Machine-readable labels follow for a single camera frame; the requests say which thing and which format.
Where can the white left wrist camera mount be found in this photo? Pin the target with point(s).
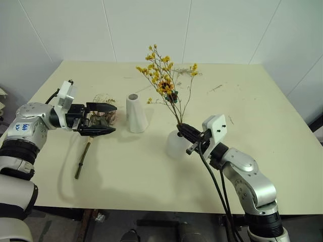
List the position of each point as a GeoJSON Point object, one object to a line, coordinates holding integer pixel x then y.
{"type": "Point", "coordinates": [66, 97]}

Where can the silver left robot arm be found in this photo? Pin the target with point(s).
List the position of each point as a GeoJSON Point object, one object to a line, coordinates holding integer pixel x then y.
{"type": "Point", "coordinates": [30, 131]}

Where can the white clutter at wall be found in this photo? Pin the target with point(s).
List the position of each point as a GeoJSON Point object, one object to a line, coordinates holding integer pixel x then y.
{"type": "Point", "coordinates": [3, 103]}

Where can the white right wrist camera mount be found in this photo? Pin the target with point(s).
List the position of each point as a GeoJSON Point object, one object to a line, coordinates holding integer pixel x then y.
{"type": "Point", "coordinates": [217, 131]}

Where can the round white vase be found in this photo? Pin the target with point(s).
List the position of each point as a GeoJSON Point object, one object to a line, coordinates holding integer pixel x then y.
{"type": "Point", "coordinates": [175, 146]}

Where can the dark object at wall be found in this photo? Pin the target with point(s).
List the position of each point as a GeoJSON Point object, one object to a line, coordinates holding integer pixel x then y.
{"type": "Point", "coordinates": [317, 131]}

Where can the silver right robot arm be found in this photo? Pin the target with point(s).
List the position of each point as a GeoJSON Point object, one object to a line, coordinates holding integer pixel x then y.
{"type": "Point", "coordinates": [248, 176]}

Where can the yellow dried flower bouquet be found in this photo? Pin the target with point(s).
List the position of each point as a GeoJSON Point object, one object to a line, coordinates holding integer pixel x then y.
{"type": "Point", "coordinates": [165, 87]}

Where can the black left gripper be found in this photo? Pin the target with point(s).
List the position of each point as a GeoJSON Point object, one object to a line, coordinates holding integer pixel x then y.
{"type": "Point", "coordinates": [74, 116]}

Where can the dried twig scrap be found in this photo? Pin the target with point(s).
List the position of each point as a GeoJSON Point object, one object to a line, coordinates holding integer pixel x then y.
{"type": "Point", "coordinates": [215, 88]}
{"type": "Point", "coordinates": [230, 119]}
{"type": "Point", "coordinates": [185, 71]}

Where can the tall conical white vase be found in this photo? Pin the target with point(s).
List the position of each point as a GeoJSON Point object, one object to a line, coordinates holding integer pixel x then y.
{"type": "Point", "coordinates": [136, 113]}

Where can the dark rounded shape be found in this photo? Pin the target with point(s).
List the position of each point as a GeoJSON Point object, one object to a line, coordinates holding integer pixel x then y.
{"type": "Point", "coordinates": [130, 235]}

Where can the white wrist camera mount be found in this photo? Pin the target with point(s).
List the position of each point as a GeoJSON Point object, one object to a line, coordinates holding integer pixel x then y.
{"type": "Point", "coordinates": [217, 131]}
{"type": "Point", "coordinates": [66, 97]}

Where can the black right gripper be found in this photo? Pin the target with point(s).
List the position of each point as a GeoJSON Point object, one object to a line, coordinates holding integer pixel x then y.
{"type": "Point", "coordinates": [202, 141]}

